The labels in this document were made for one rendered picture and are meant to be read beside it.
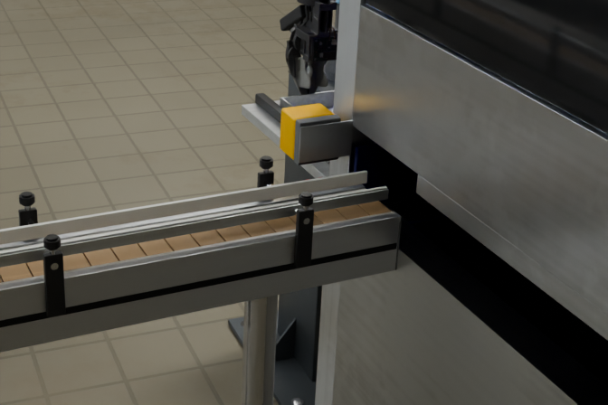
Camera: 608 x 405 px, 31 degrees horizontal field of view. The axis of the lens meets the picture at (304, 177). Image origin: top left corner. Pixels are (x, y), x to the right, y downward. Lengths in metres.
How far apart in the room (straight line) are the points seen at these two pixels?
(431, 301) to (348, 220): 0.17
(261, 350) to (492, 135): 0.51
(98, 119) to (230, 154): 0.62
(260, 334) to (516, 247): 0.45
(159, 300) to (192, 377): 1.38
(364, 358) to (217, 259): 0.41
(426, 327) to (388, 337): 0.12
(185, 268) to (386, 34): 0.44
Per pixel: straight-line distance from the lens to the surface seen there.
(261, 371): 1.70
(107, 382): 2.88
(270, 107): 2.12
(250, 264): 1.55
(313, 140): 1.71
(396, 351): 1.73
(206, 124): 4.44
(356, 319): 1.83
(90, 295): 1.48
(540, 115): 1.33
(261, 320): 1.65
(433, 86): 1.51
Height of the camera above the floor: 1.65
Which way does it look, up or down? 24 degrees down
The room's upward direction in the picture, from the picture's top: 3 degrees clockwise
